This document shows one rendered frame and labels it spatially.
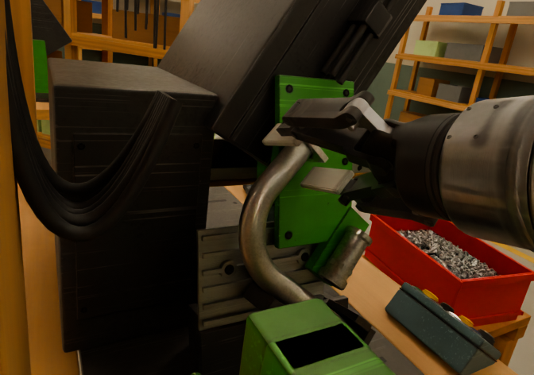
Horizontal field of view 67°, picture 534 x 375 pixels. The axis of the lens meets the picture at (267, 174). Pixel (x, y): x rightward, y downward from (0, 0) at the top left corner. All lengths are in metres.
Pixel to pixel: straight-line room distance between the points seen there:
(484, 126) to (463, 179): 0.03
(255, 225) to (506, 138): 0.27
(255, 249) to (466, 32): 6.89
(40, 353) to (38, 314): 0.09
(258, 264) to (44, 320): 0.37
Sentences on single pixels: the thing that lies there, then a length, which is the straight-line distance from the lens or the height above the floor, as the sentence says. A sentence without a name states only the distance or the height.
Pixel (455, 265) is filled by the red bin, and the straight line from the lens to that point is 1.02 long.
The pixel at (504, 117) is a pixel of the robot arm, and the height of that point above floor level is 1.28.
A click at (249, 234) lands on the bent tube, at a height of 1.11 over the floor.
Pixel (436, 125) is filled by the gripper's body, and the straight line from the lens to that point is 0.29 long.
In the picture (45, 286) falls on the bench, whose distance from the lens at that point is 0.78.
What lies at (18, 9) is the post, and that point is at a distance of 1.16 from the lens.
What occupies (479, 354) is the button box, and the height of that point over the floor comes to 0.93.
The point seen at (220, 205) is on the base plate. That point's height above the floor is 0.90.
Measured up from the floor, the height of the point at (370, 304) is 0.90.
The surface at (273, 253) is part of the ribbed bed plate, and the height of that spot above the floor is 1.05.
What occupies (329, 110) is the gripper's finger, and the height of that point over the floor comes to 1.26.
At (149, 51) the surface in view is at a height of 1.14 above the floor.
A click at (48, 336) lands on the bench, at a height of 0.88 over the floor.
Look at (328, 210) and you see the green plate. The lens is 0.53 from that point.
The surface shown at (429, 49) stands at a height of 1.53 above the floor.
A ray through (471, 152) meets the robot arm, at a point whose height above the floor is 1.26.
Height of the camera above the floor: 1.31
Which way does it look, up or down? 18 degrees down
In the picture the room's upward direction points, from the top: 8 degrees clockwise
